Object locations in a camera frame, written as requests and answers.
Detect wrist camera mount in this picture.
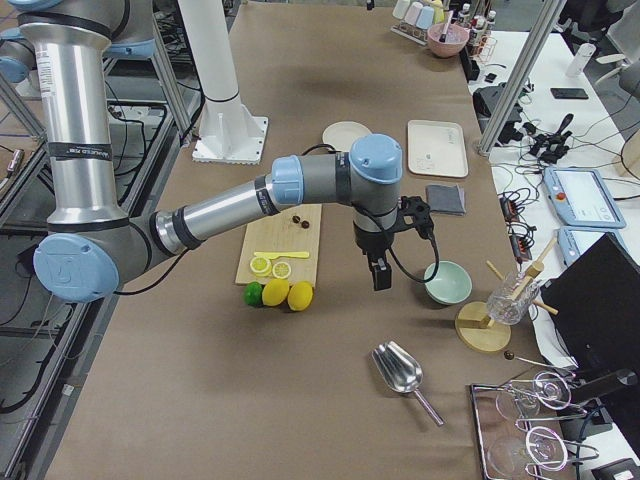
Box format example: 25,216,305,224
393,196,434,240

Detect glass rack tray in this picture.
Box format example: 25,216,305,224
469,370,600,479

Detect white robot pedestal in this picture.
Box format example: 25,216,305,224
179,0,269,165

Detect mint green bowl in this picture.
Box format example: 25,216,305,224
425,260,472,305

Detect black smartphone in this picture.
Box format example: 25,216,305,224
550,88,589,100

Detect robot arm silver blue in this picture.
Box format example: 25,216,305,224
16,1,403,303

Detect clear glass cup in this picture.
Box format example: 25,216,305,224
487,272,539,325

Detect green lime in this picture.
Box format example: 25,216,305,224
243,282,263,307

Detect pastel cup rack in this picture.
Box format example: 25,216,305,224
390,0,445,45

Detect bamboo cutting board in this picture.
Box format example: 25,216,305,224
235,204,322,285

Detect wooden cup stand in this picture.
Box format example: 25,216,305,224
455,237,558,353

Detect cream rabbit tray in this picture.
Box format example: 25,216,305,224
407,120,469,178

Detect beige round plate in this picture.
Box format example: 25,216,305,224
322,121,371,151

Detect blue teach pendant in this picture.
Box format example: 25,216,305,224
543,167,626,229
557,226,625,267

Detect metal scoop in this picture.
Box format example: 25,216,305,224
371,341,445,427

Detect yellow plastic knife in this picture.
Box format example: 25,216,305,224
253,251,310,260

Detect grey folded cloth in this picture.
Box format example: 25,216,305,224
425,184,466,216

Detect yellow lemon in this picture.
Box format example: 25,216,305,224
262,278,290,307
287,281,314,312

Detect pink bowl with ice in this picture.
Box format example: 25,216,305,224
427,13,469,58

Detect aluminium frame post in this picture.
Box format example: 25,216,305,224
478,0,566,157

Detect black monitor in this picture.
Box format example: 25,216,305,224
542,233,639,373

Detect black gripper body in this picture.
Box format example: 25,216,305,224
353,219,395,259

